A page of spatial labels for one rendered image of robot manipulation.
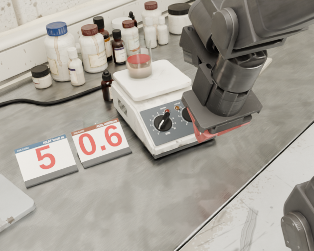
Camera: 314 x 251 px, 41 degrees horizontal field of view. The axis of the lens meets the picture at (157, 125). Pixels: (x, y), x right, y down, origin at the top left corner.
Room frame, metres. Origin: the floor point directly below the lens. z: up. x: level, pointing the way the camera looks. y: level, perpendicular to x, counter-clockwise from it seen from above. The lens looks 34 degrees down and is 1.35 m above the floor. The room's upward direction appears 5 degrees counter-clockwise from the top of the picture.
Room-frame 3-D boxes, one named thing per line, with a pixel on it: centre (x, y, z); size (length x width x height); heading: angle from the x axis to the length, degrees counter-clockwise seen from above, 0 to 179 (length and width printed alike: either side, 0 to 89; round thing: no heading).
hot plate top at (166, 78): (0.72, 0.00, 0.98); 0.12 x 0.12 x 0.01; 22
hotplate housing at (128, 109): (0.70, -0.01, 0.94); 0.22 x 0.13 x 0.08; 22
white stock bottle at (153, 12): (1.14, -0.01, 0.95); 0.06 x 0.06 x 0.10
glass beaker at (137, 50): (0.73, 0.02, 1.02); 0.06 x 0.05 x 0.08; 178
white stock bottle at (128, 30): (1.04, 0.05, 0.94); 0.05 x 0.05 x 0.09
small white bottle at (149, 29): (1.07, 0.00, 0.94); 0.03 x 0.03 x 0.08
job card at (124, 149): (0.61, 0.10, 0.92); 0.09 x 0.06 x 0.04; 112
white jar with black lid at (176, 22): (1.17, -0.09, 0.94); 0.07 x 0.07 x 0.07
